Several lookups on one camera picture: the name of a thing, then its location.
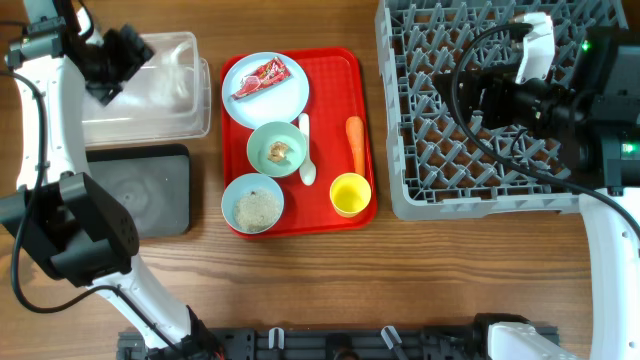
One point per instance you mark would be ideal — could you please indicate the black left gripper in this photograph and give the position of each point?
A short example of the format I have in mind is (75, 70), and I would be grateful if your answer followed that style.
(133, 53)

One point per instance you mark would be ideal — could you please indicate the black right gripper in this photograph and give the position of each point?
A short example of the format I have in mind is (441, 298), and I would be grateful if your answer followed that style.
(486, 100)

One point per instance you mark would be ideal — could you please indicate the red snack wrapper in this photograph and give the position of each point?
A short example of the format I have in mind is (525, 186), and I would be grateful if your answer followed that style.
(265, 76)

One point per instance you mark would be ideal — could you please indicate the brown food scrap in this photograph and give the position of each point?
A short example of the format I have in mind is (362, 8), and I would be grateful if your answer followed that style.
(277, 152)

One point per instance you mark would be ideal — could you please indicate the light blue rice bowl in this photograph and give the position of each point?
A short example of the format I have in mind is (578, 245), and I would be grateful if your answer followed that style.
(241, 186)

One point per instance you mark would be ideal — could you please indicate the white rice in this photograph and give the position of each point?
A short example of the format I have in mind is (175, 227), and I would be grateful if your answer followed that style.
(257, 210)

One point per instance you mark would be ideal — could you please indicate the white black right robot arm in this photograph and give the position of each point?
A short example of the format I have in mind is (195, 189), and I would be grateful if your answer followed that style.
(596, 121)

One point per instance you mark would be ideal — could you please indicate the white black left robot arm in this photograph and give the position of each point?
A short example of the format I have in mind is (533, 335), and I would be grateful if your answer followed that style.
(71, 227)

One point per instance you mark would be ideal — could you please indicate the grey dishwasher rack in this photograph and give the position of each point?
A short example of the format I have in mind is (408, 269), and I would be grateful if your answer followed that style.
(435, 172)

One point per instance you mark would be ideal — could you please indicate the clear plastic waste bin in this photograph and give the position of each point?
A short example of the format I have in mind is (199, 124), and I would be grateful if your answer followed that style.
(169, 98)

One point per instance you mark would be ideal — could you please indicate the black waste tray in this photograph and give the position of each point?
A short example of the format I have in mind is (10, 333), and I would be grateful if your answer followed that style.
(151, 182)

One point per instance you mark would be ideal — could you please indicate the orange carrot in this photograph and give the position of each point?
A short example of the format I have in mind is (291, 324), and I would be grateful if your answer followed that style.
(355, 136)

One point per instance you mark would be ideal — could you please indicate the green bowl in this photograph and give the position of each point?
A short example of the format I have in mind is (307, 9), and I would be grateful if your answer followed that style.
(258, 147)

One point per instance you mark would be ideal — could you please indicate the yellow plastic cup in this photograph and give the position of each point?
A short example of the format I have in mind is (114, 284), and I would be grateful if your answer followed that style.
(350, 194)

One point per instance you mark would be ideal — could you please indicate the light blue plate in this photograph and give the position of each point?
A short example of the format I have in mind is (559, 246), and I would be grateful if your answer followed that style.
(280, 103)

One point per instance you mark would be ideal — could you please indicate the red serving tray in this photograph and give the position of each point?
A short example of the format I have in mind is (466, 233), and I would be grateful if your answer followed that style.
(336, 94)

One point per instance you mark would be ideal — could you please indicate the white plastic spoon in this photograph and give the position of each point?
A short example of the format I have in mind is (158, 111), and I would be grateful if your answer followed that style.
(307, 170)

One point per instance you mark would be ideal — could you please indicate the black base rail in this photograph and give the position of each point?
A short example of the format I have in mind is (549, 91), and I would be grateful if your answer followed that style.
(428, 343)

